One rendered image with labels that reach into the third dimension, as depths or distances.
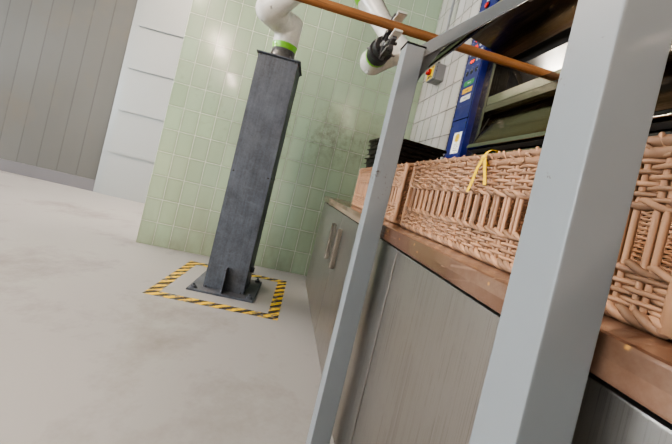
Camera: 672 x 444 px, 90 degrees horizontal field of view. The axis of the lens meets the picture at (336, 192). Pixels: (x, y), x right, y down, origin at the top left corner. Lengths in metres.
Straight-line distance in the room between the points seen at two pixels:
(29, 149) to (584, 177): 4.72
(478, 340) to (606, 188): 0.21
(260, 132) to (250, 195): 0.31
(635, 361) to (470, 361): 0.17
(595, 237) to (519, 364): 0.09
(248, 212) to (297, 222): 0.65
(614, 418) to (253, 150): 1.59
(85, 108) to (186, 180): 2.31
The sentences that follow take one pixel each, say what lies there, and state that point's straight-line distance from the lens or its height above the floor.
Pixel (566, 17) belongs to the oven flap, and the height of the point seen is 1.37.
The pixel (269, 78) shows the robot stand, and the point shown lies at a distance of 1.77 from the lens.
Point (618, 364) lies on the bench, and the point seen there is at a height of 0.57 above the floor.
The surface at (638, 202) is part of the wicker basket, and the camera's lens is 0.37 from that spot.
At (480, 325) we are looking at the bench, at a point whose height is 0.53.
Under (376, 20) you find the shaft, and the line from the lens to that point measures 1.21.
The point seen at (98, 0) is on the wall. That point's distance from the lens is 4.75.
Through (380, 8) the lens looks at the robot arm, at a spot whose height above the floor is 1.45.
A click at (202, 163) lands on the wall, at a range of 2.34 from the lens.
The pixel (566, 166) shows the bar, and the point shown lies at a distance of 0.26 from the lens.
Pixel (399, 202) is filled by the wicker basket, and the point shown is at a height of 0.63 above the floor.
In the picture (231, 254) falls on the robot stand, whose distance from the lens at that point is 1.76.
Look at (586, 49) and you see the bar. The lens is 0.29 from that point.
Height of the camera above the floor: 0.63
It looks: 1 degrees down
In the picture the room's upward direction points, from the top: 14 degrees clockwise
